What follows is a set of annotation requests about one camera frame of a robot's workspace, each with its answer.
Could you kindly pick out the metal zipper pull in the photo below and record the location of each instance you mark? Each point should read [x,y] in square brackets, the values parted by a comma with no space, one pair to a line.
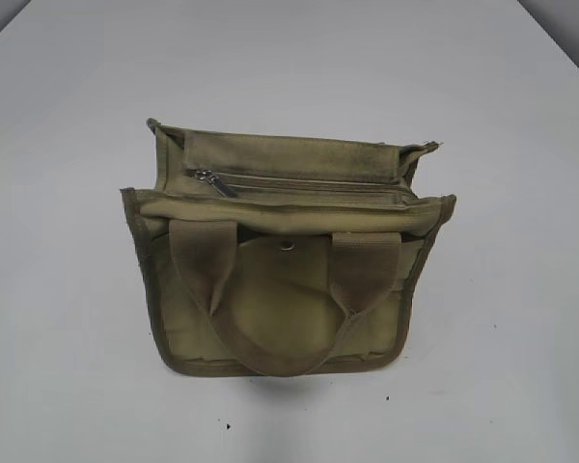
[211,179]

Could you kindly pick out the olive yellow canvas bag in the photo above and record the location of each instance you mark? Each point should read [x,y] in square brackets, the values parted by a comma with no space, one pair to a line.
[307,265]

